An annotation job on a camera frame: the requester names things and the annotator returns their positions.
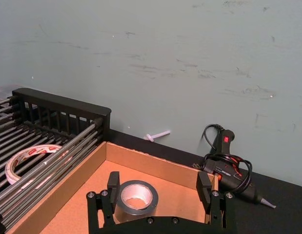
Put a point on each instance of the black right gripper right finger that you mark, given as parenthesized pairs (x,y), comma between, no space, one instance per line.
(204,192)

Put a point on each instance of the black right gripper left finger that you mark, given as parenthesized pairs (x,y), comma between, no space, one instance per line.
(114,187)

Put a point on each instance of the roll of silver tape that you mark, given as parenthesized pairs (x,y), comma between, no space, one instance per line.
(136,193)

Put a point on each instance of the roll of white tape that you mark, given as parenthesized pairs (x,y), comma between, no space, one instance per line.
(31,151)

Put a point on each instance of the shallow brown cardboard tray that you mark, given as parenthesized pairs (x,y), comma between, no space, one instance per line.
(165,168)

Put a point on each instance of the small white plastic piece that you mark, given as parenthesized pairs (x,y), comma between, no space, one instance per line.
(160,133)

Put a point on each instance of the black rack with steel bars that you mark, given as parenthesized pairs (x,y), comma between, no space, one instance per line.
(60,104)

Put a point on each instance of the plain pale wall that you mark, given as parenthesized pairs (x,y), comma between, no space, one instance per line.
(150,48)

